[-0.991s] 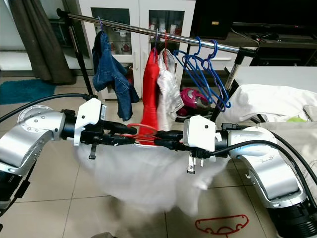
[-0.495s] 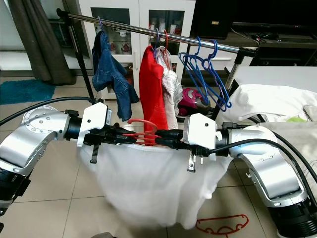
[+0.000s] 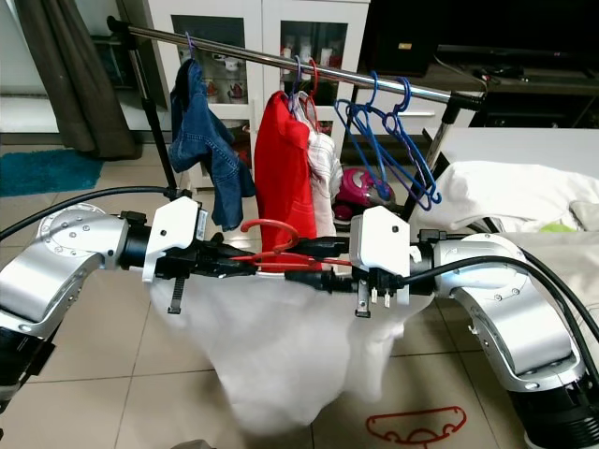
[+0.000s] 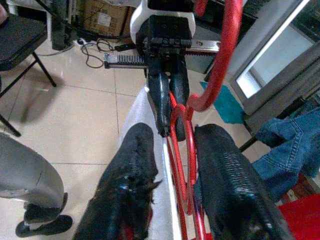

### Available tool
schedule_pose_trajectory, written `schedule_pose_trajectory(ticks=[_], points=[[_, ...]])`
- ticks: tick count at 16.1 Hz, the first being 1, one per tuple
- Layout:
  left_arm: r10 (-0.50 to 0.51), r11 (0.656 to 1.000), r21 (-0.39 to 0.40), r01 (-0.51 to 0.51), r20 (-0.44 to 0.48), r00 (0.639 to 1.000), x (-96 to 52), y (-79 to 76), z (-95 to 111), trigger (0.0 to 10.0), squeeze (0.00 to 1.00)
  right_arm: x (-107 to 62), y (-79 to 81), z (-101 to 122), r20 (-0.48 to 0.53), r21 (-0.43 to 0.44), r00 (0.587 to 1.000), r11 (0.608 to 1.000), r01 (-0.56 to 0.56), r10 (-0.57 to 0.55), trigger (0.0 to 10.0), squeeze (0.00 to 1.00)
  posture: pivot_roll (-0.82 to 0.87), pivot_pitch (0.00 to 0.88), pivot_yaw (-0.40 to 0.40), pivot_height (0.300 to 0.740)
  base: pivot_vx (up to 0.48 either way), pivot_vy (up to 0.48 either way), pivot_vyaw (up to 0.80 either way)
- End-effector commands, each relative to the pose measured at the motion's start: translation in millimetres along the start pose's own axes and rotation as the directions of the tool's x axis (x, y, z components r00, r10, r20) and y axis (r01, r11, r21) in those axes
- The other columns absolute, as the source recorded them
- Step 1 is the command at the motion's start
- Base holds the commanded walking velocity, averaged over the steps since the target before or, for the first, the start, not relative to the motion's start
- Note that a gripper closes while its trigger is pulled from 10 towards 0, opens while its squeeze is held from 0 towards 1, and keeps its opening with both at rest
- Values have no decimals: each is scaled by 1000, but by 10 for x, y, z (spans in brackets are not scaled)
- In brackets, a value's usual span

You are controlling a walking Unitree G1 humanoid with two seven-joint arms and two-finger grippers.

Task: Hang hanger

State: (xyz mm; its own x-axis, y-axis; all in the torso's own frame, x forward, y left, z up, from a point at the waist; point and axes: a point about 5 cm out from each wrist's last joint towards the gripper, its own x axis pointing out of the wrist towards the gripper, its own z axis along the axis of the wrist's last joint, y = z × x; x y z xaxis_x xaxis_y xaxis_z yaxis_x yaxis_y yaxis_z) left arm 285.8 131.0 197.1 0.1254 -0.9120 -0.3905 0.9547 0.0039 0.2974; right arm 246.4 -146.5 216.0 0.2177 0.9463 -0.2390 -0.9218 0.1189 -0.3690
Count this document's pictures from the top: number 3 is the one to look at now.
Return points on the plain red shirt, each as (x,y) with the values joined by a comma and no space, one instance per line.
(285,168)

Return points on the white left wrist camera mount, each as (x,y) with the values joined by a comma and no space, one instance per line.
(173,229)

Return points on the purple hanger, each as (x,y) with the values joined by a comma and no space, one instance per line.
(297,84)
(191,47)

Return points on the black television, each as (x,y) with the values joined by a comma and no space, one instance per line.
(524,23)

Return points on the grey curtain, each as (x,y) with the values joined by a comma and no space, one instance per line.
(75,75)

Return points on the red plastic hanger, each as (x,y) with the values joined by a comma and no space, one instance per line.
(416,412)
(267,223)
(314,79)

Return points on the metal clothes rack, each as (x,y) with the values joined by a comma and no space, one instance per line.
(243,52)

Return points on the white crumpled garment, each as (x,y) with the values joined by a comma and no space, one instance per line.
(496,192)

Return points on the black speaker box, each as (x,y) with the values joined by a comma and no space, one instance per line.
(398,28)

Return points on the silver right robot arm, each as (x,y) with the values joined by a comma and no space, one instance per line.
(505,327)

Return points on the pink vacuum cleaner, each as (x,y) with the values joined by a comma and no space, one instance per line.
(356,187)

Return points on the blue plastic hanger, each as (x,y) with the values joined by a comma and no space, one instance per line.
(408,94)
(374,87)

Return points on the teal floor mat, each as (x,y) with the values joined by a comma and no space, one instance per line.
(47,173)

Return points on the white patterned garment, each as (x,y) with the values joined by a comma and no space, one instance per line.
(323,168)

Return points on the blue denim garment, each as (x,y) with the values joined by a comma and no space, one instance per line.
(206,140)

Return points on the dark television stand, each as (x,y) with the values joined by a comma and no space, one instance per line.
(524,89)

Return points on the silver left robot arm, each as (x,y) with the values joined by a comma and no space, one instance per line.
(56,271)

